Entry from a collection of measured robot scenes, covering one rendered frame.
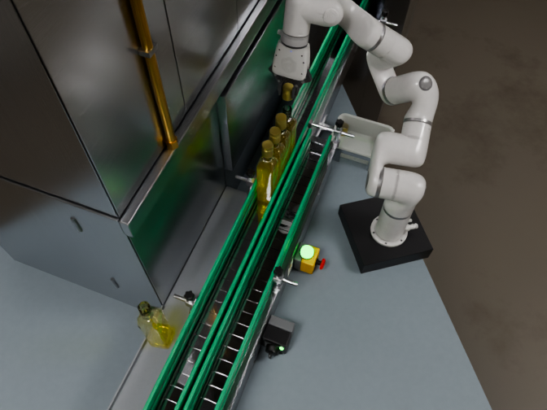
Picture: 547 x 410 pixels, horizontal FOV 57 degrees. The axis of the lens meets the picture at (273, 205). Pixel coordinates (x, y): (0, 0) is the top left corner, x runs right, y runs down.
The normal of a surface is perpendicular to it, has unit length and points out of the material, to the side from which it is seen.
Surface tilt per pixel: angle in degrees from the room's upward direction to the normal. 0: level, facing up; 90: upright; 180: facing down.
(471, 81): 0
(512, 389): 0
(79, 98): 90
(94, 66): 90
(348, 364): 0
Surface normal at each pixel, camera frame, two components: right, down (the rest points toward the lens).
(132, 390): 0.01, -0.53
